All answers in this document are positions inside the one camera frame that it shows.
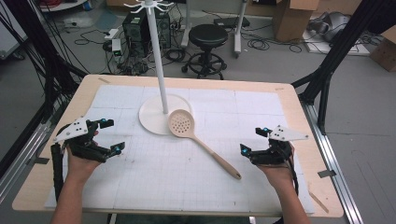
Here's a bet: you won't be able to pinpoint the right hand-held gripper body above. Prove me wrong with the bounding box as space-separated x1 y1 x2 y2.
248 124 310 166

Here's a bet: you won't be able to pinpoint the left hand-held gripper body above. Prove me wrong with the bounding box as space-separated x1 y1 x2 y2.
53 117 109 163

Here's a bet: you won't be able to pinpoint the person's right hand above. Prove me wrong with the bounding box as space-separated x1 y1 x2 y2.
257 143 295 189

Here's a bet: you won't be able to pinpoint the person's left hand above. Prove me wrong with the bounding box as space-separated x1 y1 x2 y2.
65 130 103 182

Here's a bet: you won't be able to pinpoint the thin wooden stick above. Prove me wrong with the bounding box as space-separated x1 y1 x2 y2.
307 189 331 215

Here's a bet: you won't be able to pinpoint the beige slotted spoon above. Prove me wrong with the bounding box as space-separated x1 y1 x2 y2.
167 108 243 181

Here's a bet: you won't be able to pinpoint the white grid mat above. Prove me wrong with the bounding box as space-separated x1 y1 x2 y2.
44 84 316 216

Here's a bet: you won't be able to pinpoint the white device with green light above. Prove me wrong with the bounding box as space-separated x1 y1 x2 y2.
110 38 123 57

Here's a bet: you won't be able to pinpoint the white hook rack stand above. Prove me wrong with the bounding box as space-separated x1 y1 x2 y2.
123 0 193 136

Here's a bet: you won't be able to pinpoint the white power strip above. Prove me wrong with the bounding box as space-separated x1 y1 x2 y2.
104 28 120 41

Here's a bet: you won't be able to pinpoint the black computer tower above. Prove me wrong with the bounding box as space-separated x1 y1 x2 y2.
121 11 173 59

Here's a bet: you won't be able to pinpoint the black round stool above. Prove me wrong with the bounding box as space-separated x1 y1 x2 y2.
181 23 230 81

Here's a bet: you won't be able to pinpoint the tall cardboard box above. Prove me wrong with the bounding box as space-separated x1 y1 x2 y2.
272 0 320 43

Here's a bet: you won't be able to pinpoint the flat black box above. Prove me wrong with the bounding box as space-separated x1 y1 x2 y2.
213 16 251 29

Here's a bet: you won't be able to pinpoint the white flat board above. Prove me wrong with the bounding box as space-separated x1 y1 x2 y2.
303 29 372 58

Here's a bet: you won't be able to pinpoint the white round table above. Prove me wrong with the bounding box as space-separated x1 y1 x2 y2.
39 0 89 13

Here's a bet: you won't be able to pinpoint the low cardboard box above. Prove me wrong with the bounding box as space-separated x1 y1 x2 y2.
369 25 396 73

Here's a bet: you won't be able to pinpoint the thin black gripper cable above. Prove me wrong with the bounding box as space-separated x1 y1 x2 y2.
288 148 301 197

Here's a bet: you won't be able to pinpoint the black sleeved gripper cable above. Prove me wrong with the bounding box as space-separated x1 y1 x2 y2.
50 143 65 202

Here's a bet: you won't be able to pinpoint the aluminium rail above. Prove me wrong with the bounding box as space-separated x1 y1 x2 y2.
299 101 365 224
0 102 64 204

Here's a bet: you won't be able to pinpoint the black frame post with cables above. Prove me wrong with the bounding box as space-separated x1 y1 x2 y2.
2 0 89 118

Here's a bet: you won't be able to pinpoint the black floor cables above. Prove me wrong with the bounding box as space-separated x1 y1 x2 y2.
241 28 304 54

